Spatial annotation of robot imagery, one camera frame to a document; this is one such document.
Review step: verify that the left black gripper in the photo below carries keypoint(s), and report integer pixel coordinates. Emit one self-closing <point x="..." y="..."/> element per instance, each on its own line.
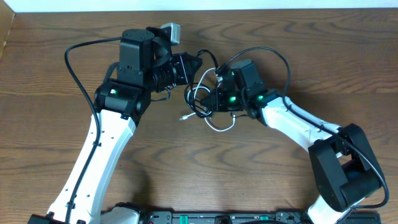
<point x="182" y="68"/>

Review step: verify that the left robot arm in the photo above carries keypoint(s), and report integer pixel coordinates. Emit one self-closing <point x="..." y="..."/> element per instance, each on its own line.
<point x="146" y="64"/>

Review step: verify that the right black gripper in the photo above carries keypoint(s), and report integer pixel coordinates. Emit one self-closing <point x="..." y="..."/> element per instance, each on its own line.
<point x="217" y="104"/>

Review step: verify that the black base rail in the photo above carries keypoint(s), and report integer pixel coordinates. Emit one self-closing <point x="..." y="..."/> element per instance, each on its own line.
<point x="248" y="217"/>

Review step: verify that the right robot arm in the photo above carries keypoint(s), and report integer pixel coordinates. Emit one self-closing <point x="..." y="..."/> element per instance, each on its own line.
<point x="345" y="168"/>

